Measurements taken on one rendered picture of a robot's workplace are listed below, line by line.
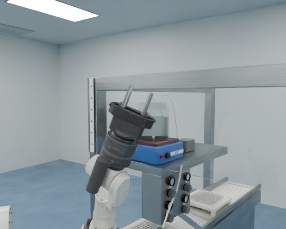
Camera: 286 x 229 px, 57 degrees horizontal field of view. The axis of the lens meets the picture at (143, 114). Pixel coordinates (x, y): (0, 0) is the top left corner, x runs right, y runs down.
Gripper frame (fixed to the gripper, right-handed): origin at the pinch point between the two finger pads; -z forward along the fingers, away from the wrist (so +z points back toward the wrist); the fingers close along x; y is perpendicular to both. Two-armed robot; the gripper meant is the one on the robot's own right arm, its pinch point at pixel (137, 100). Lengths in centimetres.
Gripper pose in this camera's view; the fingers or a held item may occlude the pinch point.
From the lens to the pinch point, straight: 68.1
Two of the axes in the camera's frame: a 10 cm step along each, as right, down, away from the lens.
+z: -3.6, 9.0, 2.5
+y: 1.7, -2.0, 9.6
